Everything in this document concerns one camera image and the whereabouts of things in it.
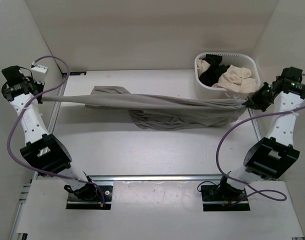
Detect black garment in basket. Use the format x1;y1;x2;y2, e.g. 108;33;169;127
198;54;230;87

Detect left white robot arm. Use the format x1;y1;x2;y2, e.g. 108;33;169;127
1;63;100;201

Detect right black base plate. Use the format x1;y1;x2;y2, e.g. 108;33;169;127
197;180;251;212

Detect white laundry basket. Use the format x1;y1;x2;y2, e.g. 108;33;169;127
194;52;261;100

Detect small cream garment in basket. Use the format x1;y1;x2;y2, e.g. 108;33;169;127
196;58;211;77

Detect grey trousers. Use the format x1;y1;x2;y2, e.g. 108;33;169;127
42;86;246;131

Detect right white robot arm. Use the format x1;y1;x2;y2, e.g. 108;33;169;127
217;67;305;200

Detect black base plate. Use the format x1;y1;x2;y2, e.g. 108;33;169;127
197;180;251;212
66;185;114;210

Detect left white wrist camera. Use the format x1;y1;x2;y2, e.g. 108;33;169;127
30;63;49;85

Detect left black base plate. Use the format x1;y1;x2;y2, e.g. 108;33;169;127
66;185;114;210

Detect aluminium frame rail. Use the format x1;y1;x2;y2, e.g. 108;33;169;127
90;174;222;182

